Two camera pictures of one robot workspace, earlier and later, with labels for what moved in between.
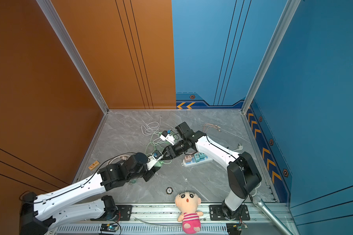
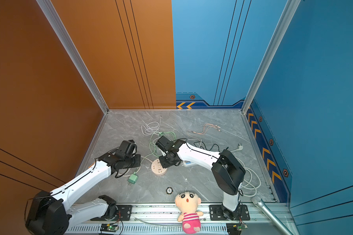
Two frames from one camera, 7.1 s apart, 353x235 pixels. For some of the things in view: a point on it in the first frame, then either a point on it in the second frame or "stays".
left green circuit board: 109,227 stays
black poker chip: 169,190 stays
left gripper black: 149,177 -> 138,160
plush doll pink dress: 187,202 stays
